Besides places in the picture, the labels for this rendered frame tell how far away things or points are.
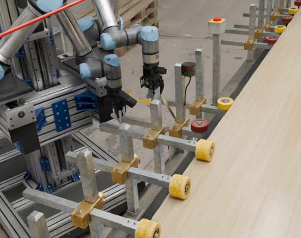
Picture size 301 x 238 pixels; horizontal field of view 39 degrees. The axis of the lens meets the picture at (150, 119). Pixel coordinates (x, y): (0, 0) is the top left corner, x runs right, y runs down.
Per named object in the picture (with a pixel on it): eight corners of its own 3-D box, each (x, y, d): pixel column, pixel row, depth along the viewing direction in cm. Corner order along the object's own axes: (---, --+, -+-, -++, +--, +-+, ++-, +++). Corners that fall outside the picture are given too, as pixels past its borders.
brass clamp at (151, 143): (141, 147, 178) (141, 137, 176) (156, 131, 189) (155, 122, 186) (154, 150, 176) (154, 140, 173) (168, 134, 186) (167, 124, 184)
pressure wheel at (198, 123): (188, 145, 200) (187, 124, 194) (194, 136, 206) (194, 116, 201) (204, 148, 197) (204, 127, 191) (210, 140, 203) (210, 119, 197)
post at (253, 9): (246, 69, 312) (250, 4, 288) (247, 68, 314) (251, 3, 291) (251, 70, 310) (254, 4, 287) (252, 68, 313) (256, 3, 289)
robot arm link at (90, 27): (72, 43, 235) (68, 19, 228) (95, 38, 240) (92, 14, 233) (79, 49, 225) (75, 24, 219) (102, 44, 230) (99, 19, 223)
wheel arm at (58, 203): (23, 199, 152) (21, 191, 150) (30, 193, 155) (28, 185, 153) (146, 240, 131) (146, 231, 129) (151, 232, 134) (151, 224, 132)
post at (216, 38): (210, 106, 252) (211, 33, 230) (213, 103, 256) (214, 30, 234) (218, 108, 250) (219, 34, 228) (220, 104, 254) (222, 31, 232)
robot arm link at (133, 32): (120, 26, 193) (129, 32, 184) (142, 21, 197) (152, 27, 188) (121, 42, 197) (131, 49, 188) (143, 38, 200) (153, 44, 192)
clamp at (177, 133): (168, 138, 202) (168, 129, 200) (180, 124, 212) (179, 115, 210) (179, 140, 200) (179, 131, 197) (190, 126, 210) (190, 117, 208)
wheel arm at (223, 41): (213, 44, 310) (213, 38, 308) (214, 43, 313) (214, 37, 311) (273, 50, 292) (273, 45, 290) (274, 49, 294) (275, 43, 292)
